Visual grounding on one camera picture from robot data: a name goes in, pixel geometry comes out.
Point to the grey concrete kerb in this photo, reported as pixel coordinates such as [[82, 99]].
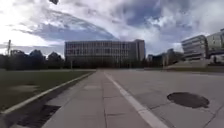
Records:
[[36, 95]]

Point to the dark row of trees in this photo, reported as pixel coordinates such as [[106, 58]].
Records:
[[33, 60]]

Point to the dark drain grate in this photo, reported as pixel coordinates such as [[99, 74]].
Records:
[[38, 116]]

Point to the pale building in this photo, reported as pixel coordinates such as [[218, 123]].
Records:
[[216, 40]]

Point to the green grass lawn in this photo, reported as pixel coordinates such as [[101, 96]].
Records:
[[30, 80]]

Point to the round dark manhole cover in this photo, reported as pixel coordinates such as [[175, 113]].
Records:
[[188, 100]]

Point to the pole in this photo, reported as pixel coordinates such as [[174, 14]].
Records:
[[9, 47]]

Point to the white painted line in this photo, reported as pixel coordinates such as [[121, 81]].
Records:
[[140, 108]]

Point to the grey tiered building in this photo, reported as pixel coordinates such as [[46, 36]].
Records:
[[195, 47]]

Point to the grey concrete slab road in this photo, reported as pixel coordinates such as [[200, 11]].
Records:
[[100, 106]]

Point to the grass strip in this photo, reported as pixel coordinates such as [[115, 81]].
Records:
[[200, 69]]

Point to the long flat grey building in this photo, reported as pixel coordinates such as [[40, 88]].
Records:
[[100, 50]]

